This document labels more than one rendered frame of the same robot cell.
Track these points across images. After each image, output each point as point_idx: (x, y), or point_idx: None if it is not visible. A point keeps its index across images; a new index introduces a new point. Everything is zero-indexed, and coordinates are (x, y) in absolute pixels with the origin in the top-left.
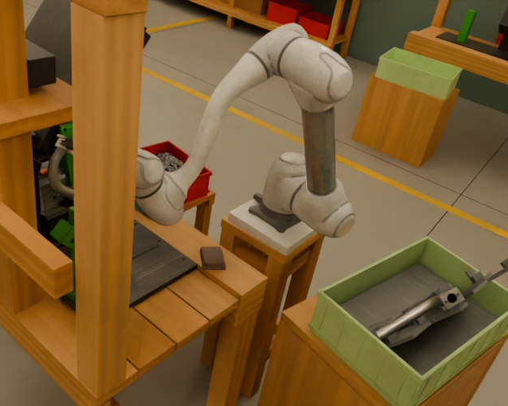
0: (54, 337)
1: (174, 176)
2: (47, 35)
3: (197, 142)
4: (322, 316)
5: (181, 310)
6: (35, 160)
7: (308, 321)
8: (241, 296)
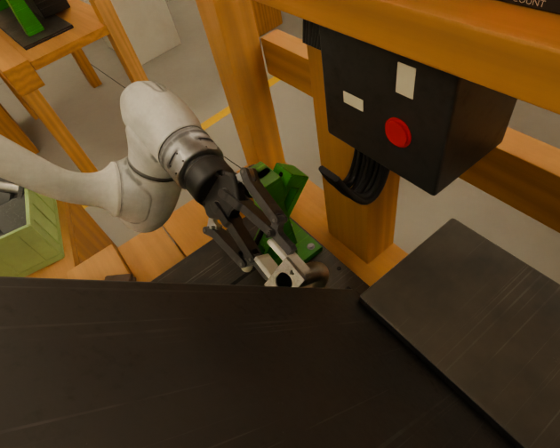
0: (308, 194)
1: (108, 166)
2: None
3: (29, 151)
4: (46, 233)
5: (182, 230)
6: (330, 172)
7: (58, 266)
8: (112, 244)
